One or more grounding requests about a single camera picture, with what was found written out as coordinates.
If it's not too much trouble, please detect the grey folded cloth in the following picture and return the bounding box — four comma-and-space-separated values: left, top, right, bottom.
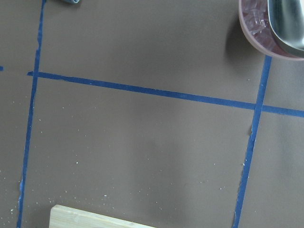
58, 0, 81, 5

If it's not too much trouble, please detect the wooden cutting board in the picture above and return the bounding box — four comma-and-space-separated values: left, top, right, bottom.
49, 205, 147, 228

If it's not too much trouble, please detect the pink bowl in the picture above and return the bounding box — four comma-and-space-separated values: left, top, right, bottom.
238, 0, 304, 61

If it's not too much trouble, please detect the metal scoop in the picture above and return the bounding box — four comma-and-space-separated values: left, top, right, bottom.
267, 0, 304, 58

